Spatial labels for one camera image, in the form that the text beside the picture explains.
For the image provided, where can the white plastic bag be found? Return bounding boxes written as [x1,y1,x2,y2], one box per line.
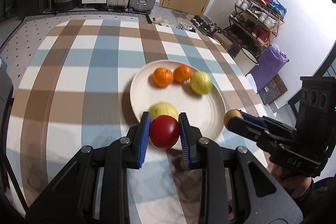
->
[245,74,259,93]

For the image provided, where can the patterned brown mat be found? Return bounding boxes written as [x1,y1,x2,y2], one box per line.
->
[259,74,288,106]

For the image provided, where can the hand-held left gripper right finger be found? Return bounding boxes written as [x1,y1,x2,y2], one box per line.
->
[178,112,302,224]

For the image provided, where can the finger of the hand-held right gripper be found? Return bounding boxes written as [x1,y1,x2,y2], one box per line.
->
[227,116,283,148]
[241,112,298,137]

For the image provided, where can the person's right hand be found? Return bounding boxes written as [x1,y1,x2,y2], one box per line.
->
[270,162,314,199]

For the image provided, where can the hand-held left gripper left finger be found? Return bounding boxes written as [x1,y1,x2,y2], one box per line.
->
[25,112,152,224]

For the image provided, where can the orange mandarin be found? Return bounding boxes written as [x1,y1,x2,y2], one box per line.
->
[173,65,193,83]
[153,67,174,88]

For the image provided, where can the white waste bin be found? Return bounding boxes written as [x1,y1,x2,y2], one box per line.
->
[235,47,259,76]

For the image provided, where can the beige slippers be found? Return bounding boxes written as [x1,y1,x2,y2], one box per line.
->
[151,17,171,26]

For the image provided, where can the green yellow citrus fruit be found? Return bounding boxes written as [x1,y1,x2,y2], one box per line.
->
[148,102,179,122]
[190,71,213,95]

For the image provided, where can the dotted floor rug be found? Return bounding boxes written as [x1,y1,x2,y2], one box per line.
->
[0,10,153,56]

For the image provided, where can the scattered pile of shoes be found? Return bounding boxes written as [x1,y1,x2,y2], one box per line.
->
[175,15,223,37]

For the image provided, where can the cream round plate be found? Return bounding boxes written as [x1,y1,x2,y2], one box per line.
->
[129,59,227,147]

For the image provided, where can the purple bag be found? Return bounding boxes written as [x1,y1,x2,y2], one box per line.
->
[248,44,289,92]

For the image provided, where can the person's right forearm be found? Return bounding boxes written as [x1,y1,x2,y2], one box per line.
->
[302,177,336,224]

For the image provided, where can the cardboard box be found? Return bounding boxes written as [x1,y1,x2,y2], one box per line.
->
[214,32,234,52]

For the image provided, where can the grey door rug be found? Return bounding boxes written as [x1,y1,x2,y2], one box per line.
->
[171,9,193,20]

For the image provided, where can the red tomato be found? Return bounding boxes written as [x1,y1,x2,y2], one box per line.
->
[149,115,180,149]

